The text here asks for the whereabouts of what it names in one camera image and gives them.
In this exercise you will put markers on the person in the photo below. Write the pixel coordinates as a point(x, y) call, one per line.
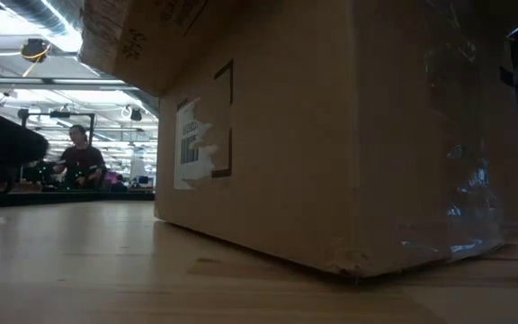
point(81, 162)

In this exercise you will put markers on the black camera gantry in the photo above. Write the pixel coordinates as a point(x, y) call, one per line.
point(56, 114)

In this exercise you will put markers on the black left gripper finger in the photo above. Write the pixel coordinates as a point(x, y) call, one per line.
point(2, 141)

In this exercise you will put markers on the long ceiling light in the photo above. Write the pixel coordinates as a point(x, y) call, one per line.
point(61, 81)

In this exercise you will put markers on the brown Sephora cardboard box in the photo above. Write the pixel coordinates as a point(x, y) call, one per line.
point(308, 135)

